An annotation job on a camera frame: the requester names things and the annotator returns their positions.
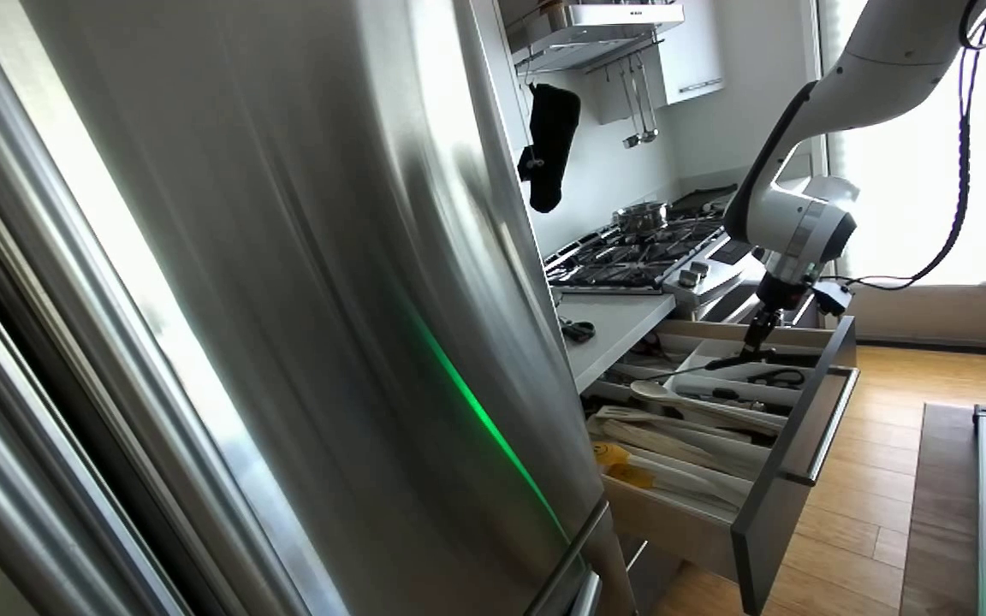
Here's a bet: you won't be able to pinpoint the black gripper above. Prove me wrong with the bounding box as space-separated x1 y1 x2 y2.
741 273 810 351

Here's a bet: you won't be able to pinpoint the stainless gas stove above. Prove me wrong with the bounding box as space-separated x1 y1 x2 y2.
545 186 762 310

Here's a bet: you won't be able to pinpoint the white upper cabinet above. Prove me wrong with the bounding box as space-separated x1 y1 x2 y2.
657 0 725 103

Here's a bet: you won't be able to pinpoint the open wooden cutlery drawer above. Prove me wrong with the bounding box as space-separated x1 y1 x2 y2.
581 318 856 614

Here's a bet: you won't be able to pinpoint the steel pot on stove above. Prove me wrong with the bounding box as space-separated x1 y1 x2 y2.
614 201 666 234

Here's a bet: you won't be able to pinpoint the range hood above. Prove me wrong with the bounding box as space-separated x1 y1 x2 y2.
499 0 686 73

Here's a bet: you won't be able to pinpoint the hanging ladle utensils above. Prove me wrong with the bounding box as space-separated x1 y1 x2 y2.
619 60 657 146

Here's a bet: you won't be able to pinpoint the stainless steel refrigerator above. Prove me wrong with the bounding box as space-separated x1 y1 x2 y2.
0 0 636 616

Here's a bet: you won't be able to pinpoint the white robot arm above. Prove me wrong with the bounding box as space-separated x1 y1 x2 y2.
725 0 986 349

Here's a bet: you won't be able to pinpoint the black oven mitt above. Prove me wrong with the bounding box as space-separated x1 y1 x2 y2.
517 83 581 211

